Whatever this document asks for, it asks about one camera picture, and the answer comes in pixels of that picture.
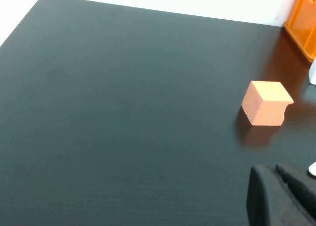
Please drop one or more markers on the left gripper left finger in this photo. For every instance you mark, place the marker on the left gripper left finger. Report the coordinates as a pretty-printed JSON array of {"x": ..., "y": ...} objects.
[{"x": 269, "y": 201}]

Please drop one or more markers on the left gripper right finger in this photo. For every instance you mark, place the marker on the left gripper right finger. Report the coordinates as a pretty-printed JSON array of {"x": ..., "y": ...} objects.
[{"x": 301, "y": 186}]

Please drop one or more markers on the orange plastic cutlery holder crate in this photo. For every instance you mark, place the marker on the orange plastic cutlery holder crate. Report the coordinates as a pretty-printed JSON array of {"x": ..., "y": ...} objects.
[{"x": 300, "y": 25}]

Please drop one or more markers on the salmon orange foam cube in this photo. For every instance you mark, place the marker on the salmon orange foam cube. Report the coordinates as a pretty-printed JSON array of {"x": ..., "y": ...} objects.
[{"x": 265, "y": 103}]

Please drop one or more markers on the white foam cube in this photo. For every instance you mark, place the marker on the white foam cube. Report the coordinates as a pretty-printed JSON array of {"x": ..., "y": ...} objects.
[{"x": 313, "y": 72}]

